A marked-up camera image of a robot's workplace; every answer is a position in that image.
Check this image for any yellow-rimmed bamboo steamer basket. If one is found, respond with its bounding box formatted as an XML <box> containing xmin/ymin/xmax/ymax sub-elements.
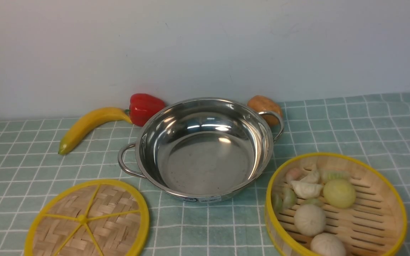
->
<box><xmin>264</xmin><ymin>152</ymin><xmax>408</xmax><ymax>256</ymax></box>

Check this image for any woven bamboo steamer lid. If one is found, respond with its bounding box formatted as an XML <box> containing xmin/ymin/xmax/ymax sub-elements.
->
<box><xmin>24</xmin><ymin>179</ymin><xmax>150</xmax><ymax>256</ymax></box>

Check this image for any stainless steel pot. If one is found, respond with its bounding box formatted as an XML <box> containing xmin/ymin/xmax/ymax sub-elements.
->
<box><xmin>117</xmin><ymin>97</ymin><xmax>284</xmax><ymax>203</ymax></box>

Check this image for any red bell pepper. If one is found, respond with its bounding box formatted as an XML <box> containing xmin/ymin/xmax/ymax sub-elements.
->
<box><xmin>126</xmin><ymin>94</ymin><xmax>166</xmax><ymax>127</ymax></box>

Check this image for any pink dumpling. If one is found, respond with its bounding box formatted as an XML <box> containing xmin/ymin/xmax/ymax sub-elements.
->
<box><xmin>285</xmin><ymin>167</ymin><xmax>303</xmax><ymax>184</ymax></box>

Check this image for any green dumpling at left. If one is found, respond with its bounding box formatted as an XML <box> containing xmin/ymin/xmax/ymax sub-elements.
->
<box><xmin>271</xmin><ymin>187</ymin><xmax>297</xmax><ymax>213</ymax></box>

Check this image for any white folded dumpling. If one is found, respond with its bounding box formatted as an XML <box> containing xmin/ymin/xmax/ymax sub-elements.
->
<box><xmin>290</xmin><ymin>181</ymin><xmax>324</xmax><ymax>199</ymax></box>

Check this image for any pale dumpling at back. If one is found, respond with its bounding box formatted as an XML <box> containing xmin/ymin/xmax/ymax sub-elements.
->
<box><xmin>299</xmin><ymin>170</ymin><xmax>321</xmax><ymax>184</ymax></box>

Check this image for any yellow banana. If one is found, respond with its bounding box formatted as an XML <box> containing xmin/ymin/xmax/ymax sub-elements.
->
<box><xmin>58</xmin><ymin>107</ymin><xmax>132</xmax><ymax>155</ymax></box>

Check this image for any green-white dumpling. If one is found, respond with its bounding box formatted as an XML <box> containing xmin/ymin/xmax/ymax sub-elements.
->
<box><xmin>320</xmin><ymin>170</ymin><xmax>351</xmax><ymax>183</ymax></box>

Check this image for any small green dumpling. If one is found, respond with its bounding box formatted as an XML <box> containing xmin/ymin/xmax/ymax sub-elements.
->
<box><xmin>301</xmin><ymin>198</ymin><xmax>324</xmax><ymax>207</ymax></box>

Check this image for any yellowish round bun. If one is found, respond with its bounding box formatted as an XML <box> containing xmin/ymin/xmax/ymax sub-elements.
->
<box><xmin>323</xmin><ymin>179</ymin><xmax>356</xmax><ymax>209</ymax></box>

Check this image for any white bun near rim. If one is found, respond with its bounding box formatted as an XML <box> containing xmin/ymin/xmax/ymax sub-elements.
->
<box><xmin>310</xmin><ymin>233</ymin><xmax>346</xmax><ymax>256</ymax></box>

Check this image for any green checkered tablecloth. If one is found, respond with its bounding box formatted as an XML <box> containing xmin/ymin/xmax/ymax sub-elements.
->
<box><xmin>0</xmin><ymin>94</ymin><xmax>410</xmax><ymax>256</ymax></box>

